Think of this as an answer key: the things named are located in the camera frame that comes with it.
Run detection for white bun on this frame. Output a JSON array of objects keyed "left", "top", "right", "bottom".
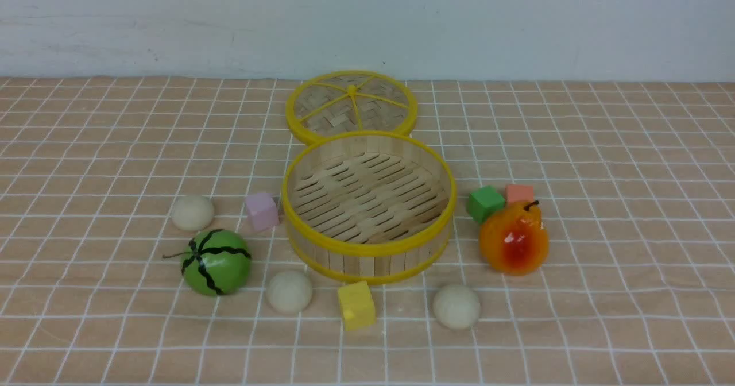
[
  {"left": 265, "top": 270, "right": 314, "bottom": 315},
  {"left": 171, "top": 195, "right": 215, "bottom": 231},
  {"left": 431, "top": 284, "right": 481, "bottom": 330}
]

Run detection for bamboo steamer tray yellow rim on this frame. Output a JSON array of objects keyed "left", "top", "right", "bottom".
[{"left": 281, "top": 130, "right": 458, "bottom": 285}]

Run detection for bamboo steamer lid yellow rim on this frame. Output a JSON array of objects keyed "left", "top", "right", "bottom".
[{"left": 284, "top": 70, "right": 418, "bottom": 145}]

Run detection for pink foam cube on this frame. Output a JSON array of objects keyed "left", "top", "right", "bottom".
[{"left": 246, "top": 192, "right": 280, "bottom": 233}]

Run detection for green foam cube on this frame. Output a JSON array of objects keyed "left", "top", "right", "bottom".
[{"left": 466, "top": 186, "right": 506, "bottom": 225}]

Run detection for yellow foam cube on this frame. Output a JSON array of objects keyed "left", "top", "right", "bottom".
[{"left": 338, "top": 281, "right": 376, "bottom": 331}]

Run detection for orange foam cube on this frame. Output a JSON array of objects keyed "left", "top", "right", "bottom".
[{"left": 505, "top": 184, "right": 535, "bottom": 205}]

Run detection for orange toy pear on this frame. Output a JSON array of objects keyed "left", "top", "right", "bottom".
[{"left": 478, "top": 200, "right": 550, "bottom": 276}]

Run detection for green toy watermelon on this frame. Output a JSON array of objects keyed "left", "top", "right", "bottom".
[{"left": 162, "top": 229, "right": 252, "bottom": 296}]

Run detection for checked tan tablecloth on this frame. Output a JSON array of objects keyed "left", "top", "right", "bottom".
[{"left": 2, "top": 75, "right": 733, "bottom": 385}]

